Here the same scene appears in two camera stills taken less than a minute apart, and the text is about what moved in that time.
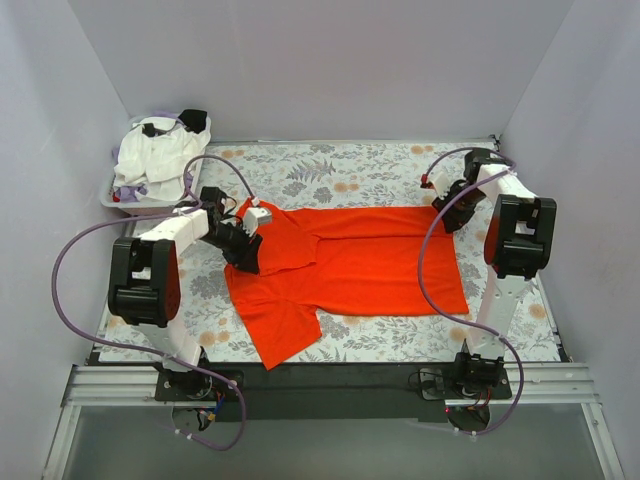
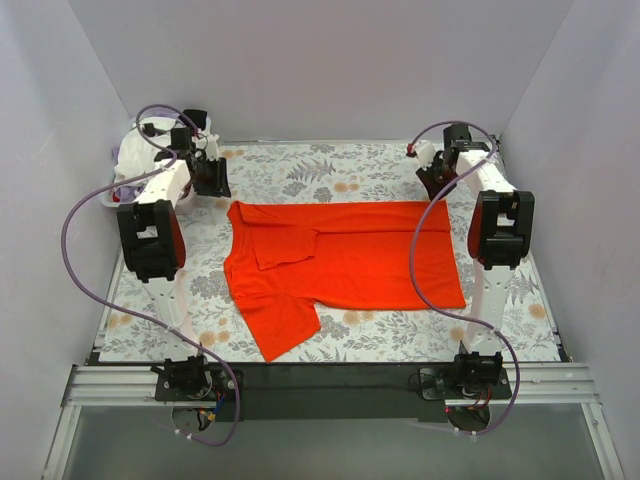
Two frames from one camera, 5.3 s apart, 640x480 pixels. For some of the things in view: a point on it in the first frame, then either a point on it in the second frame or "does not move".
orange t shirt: x=368 y=261 does not move
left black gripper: x=245 y=252 -> x=211 y=176
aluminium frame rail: x=112 y=386 does not move
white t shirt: x=155 y=152 does not move
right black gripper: x=451 y=211 -> x=435 y=177
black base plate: x=351 y=391 does not move
